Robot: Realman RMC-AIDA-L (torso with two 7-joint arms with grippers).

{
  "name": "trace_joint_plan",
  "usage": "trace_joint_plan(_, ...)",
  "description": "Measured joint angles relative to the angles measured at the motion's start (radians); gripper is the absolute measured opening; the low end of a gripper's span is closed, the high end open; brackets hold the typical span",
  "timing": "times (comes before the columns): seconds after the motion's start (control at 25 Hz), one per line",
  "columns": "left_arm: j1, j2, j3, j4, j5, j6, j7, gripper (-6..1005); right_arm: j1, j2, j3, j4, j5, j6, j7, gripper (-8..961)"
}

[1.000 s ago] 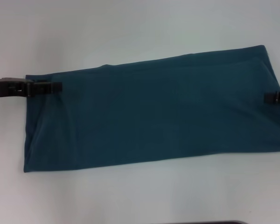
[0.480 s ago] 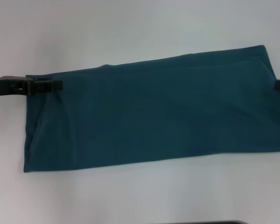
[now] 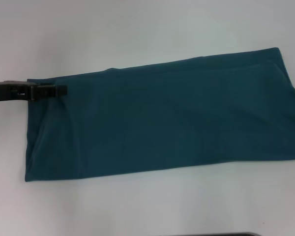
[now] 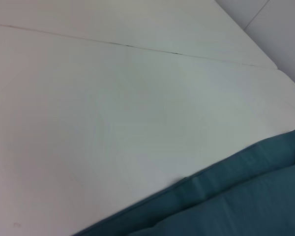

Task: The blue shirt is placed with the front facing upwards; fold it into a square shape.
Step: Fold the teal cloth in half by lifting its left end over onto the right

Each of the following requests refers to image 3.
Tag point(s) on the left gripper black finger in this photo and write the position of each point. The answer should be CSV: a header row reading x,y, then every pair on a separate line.
x,y
49,91

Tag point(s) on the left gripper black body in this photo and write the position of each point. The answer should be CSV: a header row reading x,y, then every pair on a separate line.
x,y
7,91

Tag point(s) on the teal T-shirt with FREE print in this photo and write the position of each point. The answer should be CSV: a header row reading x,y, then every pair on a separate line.
x,y
162,118

